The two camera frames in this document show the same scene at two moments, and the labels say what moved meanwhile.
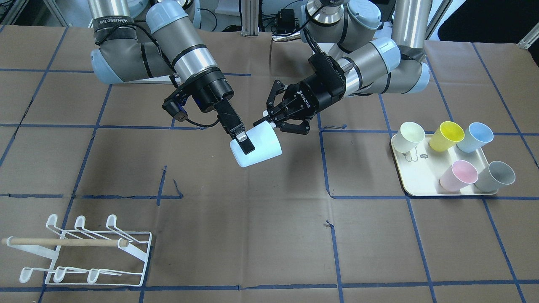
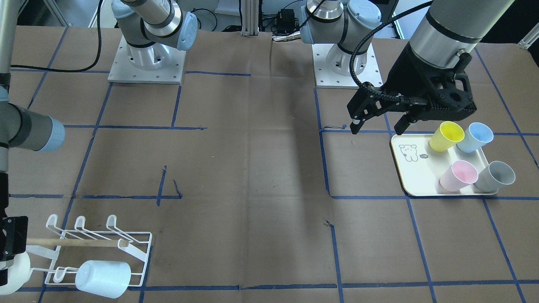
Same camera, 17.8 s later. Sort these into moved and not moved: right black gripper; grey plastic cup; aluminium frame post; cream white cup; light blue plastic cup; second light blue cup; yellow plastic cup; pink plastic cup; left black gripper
Moved: light blue plastic cup; left black gripper; right black gripper; cream white cup
Not moved: grey plastic cup; aluminium frame post; pink plastic cup; yellow plastic cup; second light blue cup
